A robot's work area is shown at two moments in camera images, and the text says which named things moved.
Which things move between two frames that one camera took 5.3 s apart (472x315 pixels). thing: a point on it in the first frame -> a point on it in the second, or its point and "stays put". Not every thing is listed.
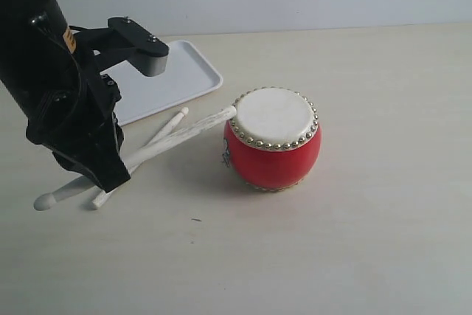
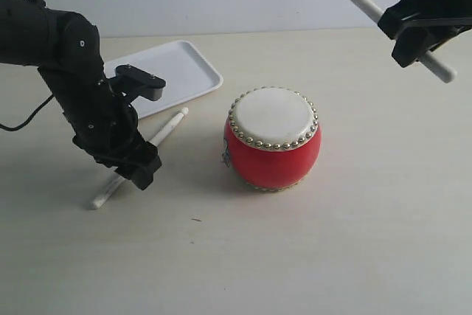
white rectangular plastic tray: [190, 71] stays put
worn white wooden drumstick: [103, 195] stays put
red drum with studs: [273, 140] stays put
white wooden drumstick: [45, 200] -> [431, 60]
